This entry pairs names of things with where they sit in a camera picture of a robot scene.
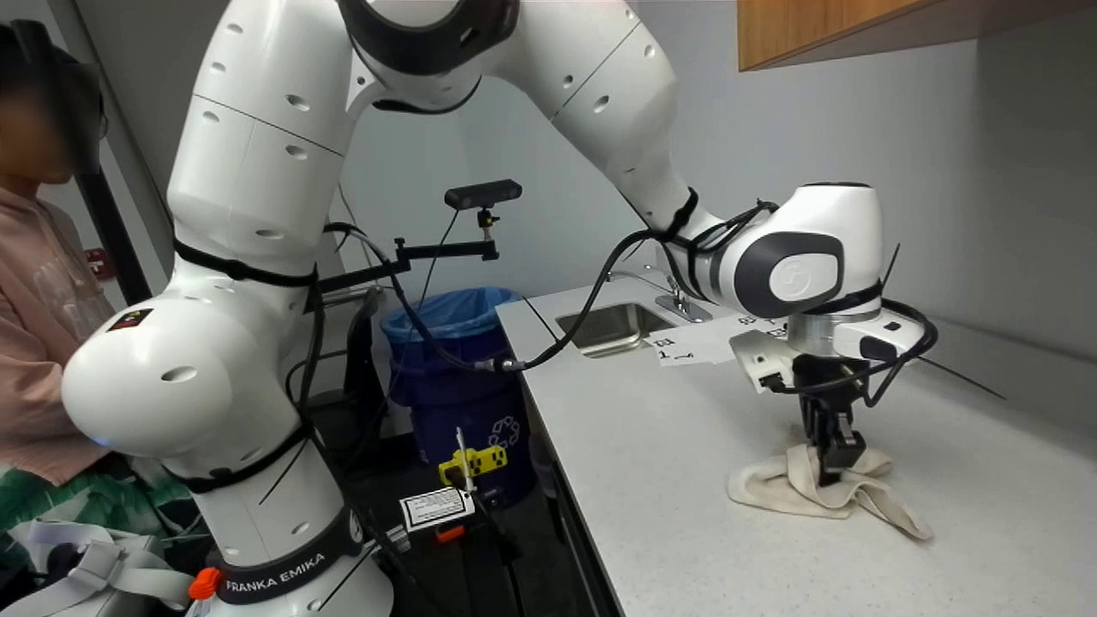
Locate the blue trash bin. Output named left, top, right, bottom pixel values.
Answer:
left=381, top=285, right=537, bottom=511

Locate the white printed marker paper sheet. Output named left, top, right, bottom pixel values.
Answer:
left=649, top=313, right=792, bottom=371

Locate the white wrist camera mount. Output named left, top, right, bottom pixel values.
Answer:
left=729, top=326, right=809, bottom=400

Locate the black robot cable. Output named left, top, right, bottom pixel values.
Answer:
left=329, top=199, right=941, bottom=413

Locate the white cloth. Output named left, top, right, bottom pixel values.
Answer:
left=728, top=442, right=936, bottom=544

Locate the black stereo camera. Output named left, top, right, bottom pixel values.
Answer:
left=441, top=180, right=525, bottom=215

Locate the black diagonal pole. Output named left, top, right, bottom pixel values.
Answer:
left=68, top=108, right=156, bottom=304

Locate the white label tag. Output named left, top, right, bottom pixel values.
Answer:
left=393, top=488, right=481, bottom=539

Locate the grey sink faucet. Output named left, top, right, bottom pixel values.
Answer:
left=653, top=288, right=714, bottom=326

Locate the steel counter sink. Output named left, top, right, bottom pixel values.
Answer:
left=554, top=298, right=680, bottom=355

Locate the green patterned fabric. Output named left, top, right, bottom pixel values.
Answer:
left=0, top=456, right=216, bottom=579

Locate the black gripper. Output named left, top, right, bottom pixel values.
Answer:
left=792, top=352, right=871, bottom=490

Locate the orange knob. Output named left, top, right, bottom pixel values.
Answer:
left=184, top=562, right=223, bottom=607

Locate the yellow clamp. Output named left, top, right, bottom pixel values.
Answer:
left=434, top=426, right=511, bottom=495

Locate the person in pink sweater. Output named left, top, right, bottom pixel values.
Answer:
left=0, top=20, right=115, bottom=483

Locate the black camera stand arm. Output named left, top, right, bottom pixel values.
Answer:
left=319, top=206, right=507, bottom=294

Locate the wooden wall cabinet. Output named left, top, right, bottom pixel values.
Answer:
left=732, top=0, right=1097, bottom=77

